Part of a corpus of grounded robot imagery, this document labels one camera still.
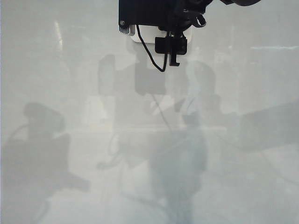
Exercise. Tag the white glass whiteboard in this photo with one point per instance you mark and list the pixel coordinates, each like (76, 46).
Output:
(70, 140)

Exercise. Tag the black wrist camera with heatsink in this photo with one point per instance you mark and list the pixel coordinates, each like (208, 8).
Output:
(142, 11)

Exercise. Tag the white whiteboard eraser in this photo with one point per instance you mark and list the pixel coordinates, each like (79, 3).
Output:
(149, 32)

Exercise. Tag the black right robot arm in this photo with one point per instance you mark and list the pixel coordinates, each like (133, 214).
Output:
(240, 2)

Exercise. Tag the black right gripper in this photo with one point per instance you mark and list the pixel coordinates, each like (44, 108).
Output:
(184, 11)

